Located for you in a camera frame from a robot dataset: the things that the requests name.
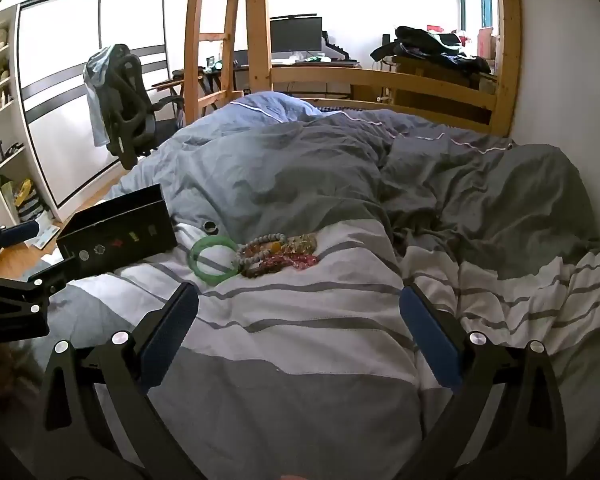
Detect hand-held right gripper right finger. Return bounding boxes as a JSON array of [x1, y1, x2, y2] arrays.
[[399, 282, 568, 480]]

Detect wooden ladder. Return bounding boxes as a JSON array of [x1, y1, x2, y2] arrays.
[[184, 0, 246, 122]]

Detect cardboard box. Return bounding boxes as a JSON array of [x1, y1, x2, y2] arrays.
[[477, 27, 499, 59]]

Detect grey white striped duvet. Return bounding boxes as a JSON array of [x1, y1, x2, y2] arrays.
[[44, 91, 600, 480]]

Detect grey beaded bracelet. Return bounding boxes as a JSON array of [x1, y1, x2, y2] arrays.
[[234, 232, 289, 275]]

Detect light blue garment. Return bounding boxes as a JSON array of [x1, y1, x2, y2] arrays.
[[83, 45, 131, 149]]

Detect green jade bangle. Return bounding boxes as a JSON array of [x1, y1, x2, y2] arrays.
[[186, 236, 242, 287]]

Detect white sliding wardrobe doors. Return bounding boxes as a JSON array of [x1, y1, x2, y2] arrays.
[[16, 0, 182, 209]]

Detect pile of dark clothes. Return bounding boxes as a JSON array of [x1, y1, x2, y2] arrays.
[[370, 25, 494, 77]]

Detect yellow crystal bracelet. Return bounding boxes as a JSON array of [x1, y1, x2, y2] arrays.
[[270, 234, 319, 257]]

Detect papers on floor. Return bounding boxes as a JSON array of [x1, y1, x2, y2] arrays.
[[26, 221, 62, 252]]

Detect wooden bunk bed frame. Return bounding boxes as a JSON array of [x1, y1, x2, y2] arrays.
[[184, 0, 532, 139]]

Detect black office chair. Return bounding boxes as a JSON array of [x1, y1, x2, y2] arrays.
[[84, 45, 187, 171]]

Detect black jewelry box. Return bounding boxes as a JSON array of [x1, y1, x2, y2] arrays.
[[56, 183, 179, 282]]

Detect white bookshelf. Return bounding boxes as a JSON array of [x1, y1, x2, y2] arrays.
[[0, 4, 65, 233]]

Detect black computer monitor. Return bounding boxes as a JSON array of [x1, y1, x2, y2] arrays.
[[269, 16, 324, 57]]

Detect dark computer desk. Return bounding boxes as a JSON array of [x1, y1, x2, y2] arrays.
[[200, 50, 362, 102]]

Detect pink crystal bracelet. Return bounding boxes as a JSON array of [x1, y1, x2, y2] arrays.
[[262, 252, 322, 272]]

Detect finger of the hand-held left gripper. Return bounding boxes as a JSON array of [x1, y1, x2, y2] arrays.
[[0, 255, 77, 342], [0, 222, 40, 263]]

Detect dark red beaded bracelet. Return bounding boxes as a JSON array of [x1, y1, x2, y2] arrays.
[[240, 259, 284, 279]]

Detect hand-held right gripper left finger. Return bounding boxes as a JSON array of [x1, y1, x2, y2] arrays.
[[32, 282, 206, 480]]

